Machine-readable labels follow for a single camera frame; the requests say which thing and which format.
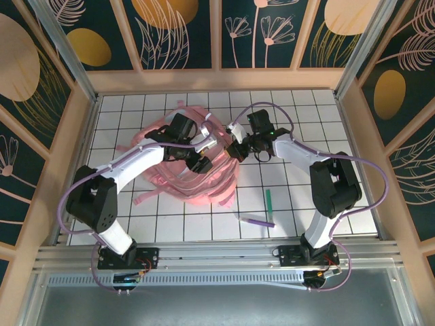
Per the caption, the purple pen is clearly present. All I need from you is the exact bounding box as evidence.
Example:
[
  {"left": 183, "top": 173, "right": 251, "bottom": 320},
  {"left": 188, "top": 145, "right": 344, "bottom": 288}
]
[{"left": 237, "top": 215, "right": 277, "bottom": 229}]

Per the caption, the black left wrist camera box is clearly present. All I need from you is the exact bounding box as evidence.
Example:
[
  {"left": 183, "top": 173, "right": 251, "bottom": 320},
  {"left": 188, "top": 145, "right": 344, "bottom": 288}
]
[{"left": 168, "top": 113, "right": 198, "bottom": 141}]

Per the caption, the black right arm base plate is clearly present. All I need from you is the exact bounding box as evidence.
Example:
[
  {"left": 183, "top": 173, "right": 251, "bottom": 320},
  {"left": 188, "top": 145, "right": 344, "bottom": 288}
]
[{"left": 278, "top": 244, "right": 341, "bottom": 269}]

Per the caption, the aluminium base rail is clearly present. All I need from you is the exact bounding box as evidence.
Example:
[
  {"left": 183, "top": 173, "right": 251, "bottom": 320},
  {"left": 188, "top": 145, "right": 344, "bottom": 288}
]
[{"left": 33, "top": 240, "right": 405, "bottom": 272}]

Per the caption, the pink student backpack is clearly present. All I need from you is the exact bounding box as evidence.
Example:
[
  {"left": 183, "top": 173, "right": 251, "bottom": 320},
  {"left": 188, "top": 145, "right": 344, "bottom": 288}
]
[{"left": 115, "top": 100, "right": 246, "bottom": 209}]

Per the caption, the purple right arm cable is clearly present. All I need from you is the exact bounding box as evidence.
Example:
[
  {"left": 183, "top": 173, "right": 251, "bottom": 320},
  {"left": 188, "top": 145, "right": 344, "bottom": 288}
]
[{"left": 230, "top": 101, "right": 390, "bottom": 293}]

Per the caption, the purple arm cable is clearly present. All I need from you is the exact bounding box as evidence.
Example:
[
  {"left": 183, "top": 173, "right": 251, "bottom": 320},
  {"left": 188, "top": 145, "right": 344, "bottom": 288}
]
[
  {"left": 230, "top": 101, "right": 390, "bottom": 293},
  {"left": 58, "top": 120, "right": 218, "bottom": 295}
]

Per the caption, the grey metal sheet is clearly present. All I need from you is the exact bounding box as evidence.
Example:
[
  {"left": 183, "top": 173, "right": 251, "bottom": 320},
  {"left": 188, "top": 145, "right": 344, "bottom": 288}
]
[{"left": 18, "top": 268, "right": 421, "bottom": 326}]

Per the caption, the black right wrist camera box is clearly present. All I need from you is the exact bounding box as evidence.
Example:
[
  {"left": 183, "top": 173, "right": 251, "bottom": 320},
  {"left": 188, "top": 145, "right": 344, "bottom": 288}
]
[{"left": 247, "top": 109, "right": 273, "bottom": 134}]

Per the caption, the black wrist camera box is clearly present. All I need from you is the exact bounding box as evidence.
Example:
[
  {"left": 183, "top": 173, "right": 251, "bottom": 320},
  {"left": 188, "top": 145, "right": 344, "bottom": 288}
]
[
  {"left": 247, "top": 109, "right": 273, "bottom": 134},
  {"left": 168, "top": 113, "right": 198, "bottom": 141}
]

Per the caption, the small wired circuit board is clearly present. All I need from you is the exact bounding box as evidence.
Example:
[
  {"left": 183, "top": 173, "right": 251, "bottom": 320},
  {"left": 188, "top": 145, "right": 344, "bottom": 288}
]
[
  {"left": 111, "top": 270, "right": 152, "bottom": 296},
  {"left": 302, "top": 266, "right": 343, "bottom": 293}
]

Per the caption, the aluminium frame post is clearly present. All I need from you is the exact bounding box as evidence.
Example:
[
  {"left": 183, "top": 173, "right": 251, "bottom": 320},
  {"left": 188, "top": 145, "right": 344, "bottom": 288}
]
[
  {"left": 27, "top": 0, "right": 99, "bottom": 103},
  {"left": 334, "top": 0, "right": 398, "bottom": 99}
]

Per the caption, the aluminium side rail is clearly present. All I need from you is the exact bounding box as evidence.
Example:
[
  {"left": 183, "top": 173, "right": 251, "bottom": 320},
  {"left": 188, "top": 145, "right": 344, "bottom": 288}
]
[
  {"left": 52, "top": 94, "right": 101, "bottom": 246},
  {"left": 334, "top": 91, "right": 390, "bottom": 242}
]

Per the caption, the slotted grey cable duct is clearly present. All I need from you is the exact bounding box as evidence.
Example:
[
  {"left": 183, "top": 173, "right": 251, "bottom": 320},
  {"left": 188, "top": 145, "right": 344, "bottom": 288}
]
[{"left": 47, "top": 274, "right": 307, "bottom": 290}]

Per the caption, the green marker pen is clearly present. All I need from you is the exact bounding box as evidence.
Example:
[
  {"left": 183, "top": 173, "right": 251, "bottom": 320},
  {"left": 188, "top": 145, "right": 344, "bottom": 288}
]
[{"left": 265, "top": 188, "right": 275, "bottom": 221}]

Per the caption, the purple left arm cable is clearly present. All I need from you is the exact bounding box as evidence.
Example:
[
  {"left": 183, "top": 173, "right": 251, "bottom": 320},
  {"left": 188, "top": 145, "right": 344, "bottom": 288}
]
[{"left": 58, "top": 120, "right": 218, "bottom": 295}]

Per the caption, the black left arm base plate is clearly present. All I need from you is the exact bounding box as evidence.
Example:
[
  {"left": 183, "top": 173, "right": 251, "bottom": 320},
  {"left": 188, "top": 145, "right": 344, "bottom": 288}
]
[{"left": 97, "top": 247, "right": 160, "bottom": 271}]

